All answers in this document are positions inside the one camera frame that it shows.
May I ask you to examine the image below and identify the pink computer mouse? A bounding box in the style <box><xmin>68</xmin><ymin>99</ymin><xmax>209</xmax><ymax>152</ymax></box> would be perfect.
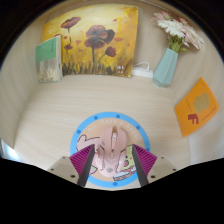
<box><xmin>94</xmin><ymin>125</ymin><xmax>129</xmax><ymax>178</ymax></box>

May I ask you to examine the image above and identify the round blue-rimmed cartoon mouse pad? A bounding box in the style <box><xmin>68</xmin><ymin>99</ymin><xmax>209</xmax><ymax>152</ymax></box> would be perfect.
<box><xmin>69</xmin><ymin>111</ymin><xmax>152</xmax><ymax>188</ymax></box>

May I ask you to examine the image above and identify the pale green faceted vase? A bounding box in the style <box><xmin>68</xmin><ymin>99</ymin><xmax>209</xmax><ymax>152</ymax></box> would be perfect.
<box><xmin>152</xmin><ymin>47</ymin><xmax>179</xmax><ymax>89</ymax></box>

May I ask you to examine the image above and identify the pink and white flower bouquet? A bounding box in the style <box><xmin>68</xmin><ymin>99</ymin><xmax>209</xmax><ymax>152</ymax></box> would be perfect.
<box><xmin>151</xmin><ymin>10</ymin><xmax>206</xmax><ymax>53</ymax></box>

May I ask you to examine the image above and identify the green book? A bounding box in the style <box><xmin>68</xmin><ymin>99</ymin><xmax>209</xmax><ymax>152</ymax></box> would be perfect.
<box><xmin>35</xmin><ymin>35</ymin><xmax>64</xmax><ymax>84</ymax></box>

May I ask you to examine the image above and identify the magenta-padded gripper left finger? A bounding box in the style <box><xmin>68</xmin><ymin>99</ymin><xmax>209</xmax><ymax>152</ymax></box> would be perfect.
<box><xmin>47</xmin><ymin>143</ymin><xmax>96</xmax><ymax>188</ymax></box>

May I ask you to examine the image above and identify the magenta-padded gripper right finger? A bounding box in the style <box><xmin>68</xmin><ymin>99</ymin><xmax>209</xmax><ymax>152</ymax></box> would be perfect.
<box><xmin>131</xmin><ymin>143</ymin><xmax>179</xmax><ymax>187</ymax></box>

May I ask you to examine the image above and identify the yellow poppy flower painting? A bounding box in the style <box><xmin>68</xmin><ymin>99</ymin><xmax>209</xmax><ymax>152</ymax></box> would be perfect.
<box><xmin>40</xmin><ymin>4</ymin><xmax>139</xmax><ymax>78</ymax></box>

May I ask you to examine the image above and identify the orange book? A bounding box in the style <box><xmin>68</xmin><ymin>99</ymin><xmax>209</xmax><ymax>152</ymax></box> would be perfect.
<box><xmin>174</xmin><ymin>77</ymin><xmax>220</xmax><ymax>139</ymax></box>

